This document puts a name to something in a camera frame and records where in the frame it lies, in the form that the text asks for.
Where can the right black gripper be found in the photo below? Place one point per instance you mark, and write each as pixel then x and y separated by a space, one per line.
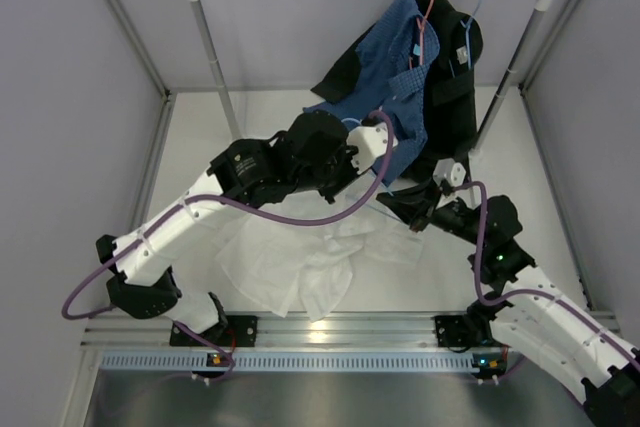
pixel 416 205

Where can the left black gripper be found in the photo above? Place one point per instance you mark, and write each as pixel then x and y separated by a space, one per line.
pixel 345 151

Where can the light blue hanger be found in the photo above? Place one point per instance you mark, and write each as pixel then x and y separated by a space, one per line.
pixel 354 193

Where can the white shirt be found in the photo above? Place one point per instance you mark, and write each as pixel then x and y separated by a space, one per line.
pixel 275 265

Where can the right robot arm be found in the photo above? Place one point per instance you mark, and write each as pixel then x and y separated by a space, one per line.
pixel 519 306

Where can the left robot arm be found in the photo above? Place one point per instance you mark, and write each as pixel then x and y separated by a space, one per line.
pixel 317 153

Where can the black shirt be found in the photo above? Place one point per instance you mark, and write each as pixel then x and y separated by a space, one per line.
pixel 449 95

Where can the blue checked shirt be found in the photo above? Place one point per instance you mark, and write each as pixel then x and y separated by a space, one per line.
pixel 394 59

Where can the blue hanger under black shirt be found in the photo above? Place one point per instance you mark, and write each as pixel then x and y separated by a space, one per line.
pixel 470 53

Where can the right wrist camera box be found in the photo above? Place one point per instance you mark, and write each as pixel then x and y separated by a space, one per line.
pixel 449 174

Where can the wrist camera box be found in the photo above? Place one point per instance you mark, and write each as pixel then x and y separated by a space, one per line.
pixel 449 174
pixel 371 143

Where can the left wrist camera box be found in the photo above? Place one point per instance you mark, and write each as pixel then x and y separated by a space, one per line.
pixel 371 143

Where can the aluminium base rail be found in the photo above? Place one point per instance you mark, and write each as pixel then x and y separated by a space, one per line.
pixel 365 331

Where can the perforated cable duct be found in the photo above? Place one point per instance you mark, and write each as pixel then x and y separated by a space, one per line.
pixel 347 362

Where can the aluminium frame post left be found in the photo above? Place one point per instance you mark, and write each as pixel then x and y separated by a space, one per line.
pixel 139 49

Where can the aluminium frame post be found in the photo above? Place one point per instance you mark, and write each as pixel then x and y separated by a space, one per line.
pixel 569 8
pixel 139 49

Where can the aluminium frame post right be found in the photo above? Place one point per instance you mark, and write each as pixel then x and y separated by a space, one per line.
pixel 569 8

